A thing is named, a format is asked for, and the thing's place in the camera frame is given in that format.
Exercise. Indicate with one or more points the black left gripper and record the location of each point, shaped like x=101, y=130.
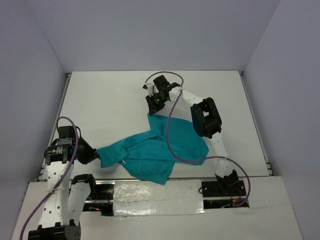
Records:
x=91, y=154

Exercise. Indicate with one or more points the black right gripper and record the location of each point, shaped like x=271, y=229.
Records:
x=153, y=108

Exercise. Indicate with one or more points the teal t shirt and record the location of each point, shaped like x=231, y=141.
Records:
x=151, y=155

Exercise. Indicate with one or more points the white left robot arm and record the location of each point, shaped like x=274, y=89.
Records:
x=66, y=195

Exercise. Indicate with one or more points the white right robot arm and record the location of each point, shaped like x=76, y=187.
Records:
x=206, y=122

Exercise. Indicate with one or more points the white foam cover block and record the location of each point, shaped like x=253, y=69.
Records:
x=144, y=198

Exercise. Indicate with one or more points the white front cover board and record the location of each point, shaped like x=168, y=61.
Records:
x=269, y=216

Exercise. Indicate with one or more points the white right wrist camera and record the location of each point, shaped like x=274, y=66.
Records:
x=151, y=89

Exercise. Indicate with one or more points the silver mounting rail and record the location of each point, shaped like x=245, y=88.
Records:
x=103, y=190

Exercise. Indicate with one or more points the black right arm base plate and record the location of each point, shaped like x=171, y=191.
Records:
x=211, y=188

